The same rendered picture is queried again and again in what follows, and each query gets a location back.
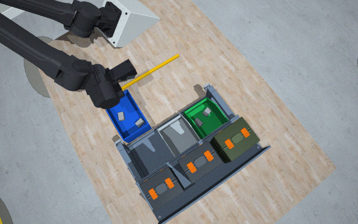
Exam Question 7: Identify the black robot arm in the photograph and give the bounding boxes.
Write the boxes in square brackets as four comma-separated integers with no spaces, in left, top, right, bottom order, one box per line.
[0,0,137,109]

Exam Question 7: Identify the olive green case with orange latches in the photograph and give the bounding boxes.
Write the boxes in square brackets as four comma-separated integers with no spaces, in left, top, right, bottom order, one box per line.
[210,117,260,163]

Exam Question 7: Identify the dark grey case with orange latches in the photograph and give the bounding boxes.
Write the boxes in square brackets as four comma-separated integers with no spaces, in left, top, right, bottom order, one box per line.
[139,167,185,211]
[178,141,223,184]

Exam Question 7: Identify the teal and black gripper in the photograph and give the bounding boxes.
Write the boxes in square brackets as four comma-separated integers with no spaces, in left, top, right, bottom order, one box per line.
[117,90,124,98]

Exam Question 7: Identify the grey open bin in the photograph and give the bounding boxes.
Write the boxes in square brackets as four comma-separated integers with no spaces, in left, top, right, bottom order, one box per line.
[158,115,201,157]

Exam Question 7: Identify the green open bin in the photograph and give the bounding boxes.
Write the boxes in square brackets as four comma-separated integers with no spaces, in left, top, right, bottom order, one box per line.
[184,98,229,139]

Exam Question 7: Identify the blue bin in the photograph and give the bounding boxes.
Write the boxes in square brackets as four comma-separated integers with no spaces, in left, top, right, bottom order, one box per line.
[106,90,152,143]

